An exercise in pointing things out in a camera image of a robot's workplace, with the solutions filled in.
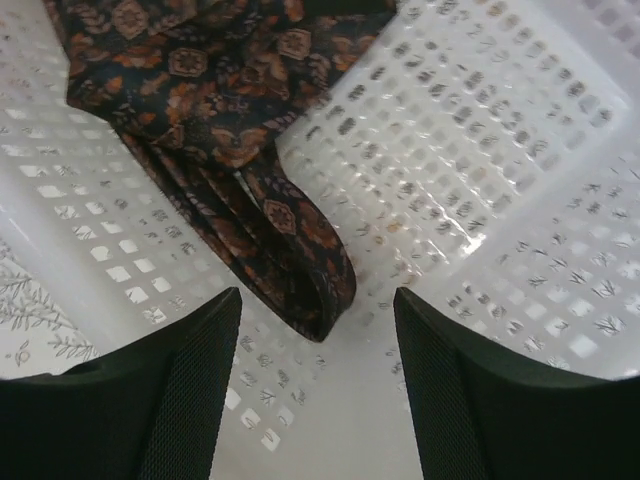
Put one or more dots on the brown paisley patterned tie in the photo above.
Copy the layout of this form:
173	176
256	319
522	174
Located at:
199	92

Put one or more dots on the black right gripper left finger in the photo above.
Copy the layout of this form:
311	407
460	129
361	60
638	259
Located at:
149	410

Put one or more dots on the white plastic mesh basket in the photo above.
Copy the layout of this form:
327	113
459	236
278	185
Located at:
484	154

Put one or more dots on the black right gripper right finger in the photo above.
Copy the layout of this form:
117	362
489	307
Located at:
482	411

